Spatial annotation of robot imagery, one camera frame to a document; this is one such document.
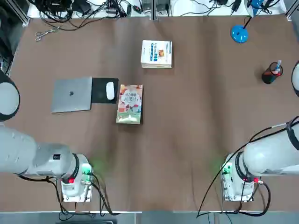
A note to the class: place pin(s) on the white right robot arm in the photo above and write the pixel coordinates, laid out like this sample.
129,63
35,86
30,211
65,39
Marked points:
264,158

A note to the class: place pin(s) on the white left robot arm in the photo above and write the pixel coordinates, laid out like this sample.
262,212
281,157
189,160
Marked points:
46,161

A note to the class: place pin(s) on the white book with blue print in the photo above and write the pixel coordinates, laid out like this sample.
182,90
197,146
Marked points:
149,53

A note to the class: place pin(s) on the grey closed laptop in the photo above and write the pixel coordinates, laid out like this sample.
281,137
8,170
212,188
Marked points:
70,102

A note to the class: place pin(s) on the white computer mouse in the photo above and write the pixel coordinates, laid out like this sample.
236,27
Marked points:
110,91

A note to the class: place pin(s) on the black mouse mat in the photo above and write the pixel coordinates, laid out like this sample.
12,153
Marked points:
99,93

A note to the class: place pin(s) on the black power supply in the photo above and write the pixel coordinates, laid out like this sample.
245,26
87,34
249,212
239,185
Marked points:
162,5

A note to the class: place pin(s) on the blue desk lamp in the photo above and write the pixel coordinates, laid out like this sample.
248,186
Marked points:
239,33

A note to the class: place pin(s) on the black mesh pen holder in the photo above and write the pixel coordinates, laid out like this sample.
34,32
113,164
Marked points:
268,78

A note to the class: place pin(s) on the metal scissors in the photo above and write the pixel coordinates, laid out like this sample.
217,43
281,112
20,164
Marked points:
46,32

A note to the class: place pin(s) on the red capped pen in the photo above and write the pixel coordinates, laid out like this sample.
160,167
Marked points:
276,73

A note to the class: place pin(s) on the blue and white pen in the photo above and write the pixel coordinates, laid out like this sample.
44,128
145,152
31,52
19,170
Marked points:
278,65

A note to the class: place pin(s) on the black power adapter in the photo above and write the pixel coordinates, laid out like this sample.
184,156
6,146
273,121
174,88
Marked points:
236,4

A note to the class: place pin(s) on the aluminium frame post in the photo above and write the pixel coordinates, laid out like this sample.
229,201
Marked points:
155,10

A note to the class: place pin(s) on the aluminium frame rail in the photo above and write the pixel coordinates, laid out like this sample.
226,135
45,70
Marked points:
25,16
292,10

